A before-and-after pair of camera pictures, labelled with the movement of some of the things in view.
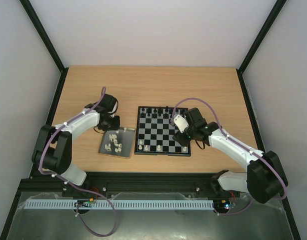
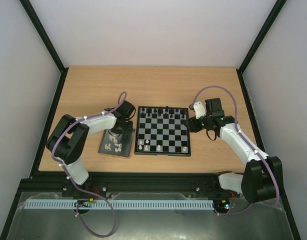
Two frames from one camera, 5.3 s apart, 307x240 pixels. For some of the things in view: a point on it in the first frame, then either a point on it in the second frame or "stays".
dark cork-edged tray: (118, 143) stays
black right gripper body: (181, 137) to (192, 122)
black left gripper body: (111, 125) to (125, 129)
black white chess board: (154, 133) stays
